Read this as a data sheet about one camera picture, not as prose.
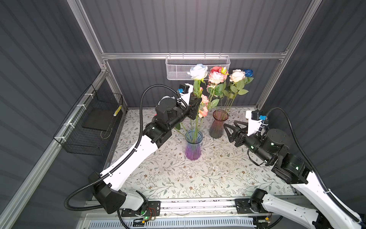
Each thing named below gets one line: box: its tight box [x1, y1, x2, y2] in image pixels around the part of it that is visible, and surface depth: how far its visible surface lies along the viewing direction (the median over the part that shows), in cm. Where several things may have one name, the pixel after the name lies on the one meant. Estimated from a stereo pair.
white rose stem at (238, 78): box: [226, 68, 249, 114], surface depth 77 cm
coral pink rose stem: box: [210, 65, 230, 76], surface depth 69 cm
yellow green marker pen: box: [112, 104, 123, 117], surface depth 83 cm
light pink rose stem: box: [208, 70, 228, 112], surface depth 68 cm
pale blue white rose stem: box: [187, 63, 209, 138], surface depth 56 cm
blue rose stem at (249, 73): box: [244, 68, 255, 85], surface depth 81 cm
